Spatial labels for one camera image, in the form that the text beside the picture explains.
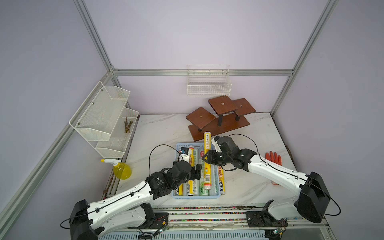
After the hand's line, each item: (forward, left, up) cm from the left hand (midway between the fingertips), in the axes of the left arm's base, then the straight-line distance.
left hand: (193, 165), depth 75 cm
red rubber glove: (+14, -52, -16) cm, 57 cm away
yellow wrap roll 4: (-6, -16, -13) cm, 22 cm away
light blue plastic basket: (-9, -8, -14) cm, 18 cm away
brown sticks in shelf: (+25, +42, -2) cm, 49 cm away
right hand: (+4, -7, -2) cm, 8 cm away
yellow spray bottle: (+5, +45, -17) cm, 48 cm away
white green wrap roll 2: (-7, -12, -12) cm, 18 cm away
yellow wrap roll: (-8, +7, -13) cm, 17 cm away
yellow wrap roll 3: (-1, -7, 0) cm, 8 cm away
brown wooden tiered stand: (+50, -25, -14) cm, 58 cm away
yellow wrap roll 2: (-9, +1, -9) cm, 13 cm away
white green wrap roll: (-5, -3, -13) cm, 14 cm away
